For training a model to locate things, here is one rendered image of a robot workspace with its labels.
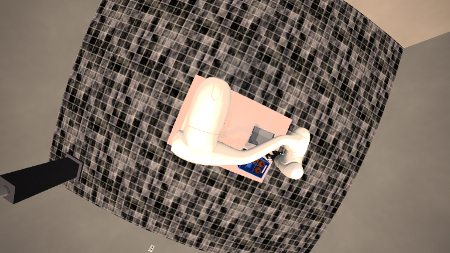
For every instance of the blue divided crate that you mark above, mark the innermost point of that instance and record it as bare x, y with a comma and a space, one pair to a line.
250, 166

